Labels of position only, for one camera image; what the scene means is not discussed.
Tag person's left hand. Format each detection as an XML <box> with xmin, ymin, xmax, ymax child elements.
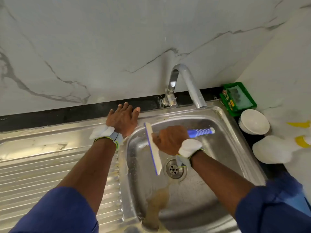
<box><xmin>105</xmin><ymin>102</ymin><xmax>142</xmax><ymax>139</ymax></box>

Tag person's right hand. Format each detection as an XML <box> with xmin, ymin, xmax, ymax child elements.
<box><xmin>152</xmin><ymin>125</ymin><xmax>190</xmax><ymax>157</ymax></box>

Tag blue white squeegee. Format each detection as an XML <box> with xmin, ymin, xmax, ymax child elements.
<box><xmin>144</xmin><ymin>122</ymin><xmax>216</xmax><ymax>176</ymax></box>

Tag stainless steel sink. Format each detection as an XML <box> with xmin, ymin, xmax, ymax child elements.
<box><xmin>0</xmin><ymin>99</ymin><xmax>269</xmax><ymax>233</ymax></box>

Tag white yellow spray bottle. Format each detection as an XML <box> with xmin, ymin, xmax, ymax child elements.
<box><xmin>252</xmin><ymin>119</ymin><xmax>311</xmax><ymax>164</ymax></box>

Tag person's left forearm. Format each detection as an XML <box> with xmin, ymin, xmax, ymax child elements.
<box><xmin>56</xmin><ymin>138</ymin><xmax>117</xmax><ymax>202</ymax></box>

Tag white left wrist tracker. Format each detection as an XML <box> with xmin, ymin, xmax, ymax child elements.
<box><xmin>89</xmin><ymin>124</ymin><xmax>124</xmax><ymax>150</ymax></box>

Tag metal drain strainer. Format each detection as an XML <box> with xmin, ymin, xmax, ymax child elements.
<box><xmin>165</xmin><ymin>159</ymin><xmax>188</xmax><ymax>181</ymax></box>

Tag chrome faucet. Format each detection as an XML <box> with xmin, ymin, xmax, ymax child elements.
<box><xmin>162</xmin><ymin>64</ymin><xmax>208</xmax><ymax>110</ymax></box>

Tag green soap tray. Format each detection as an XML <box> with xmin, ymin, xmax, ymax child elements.
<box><xmin>219</xmin><ymin>82</ymin><xmax>258</xmax><ymax>118</ymax></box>

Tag white bowl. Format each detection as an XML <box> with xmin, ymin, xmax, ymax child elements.
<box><xmin>238</xmin><ymin>108</ymin><xmax>271</xmax><ymax>135</ymax></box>

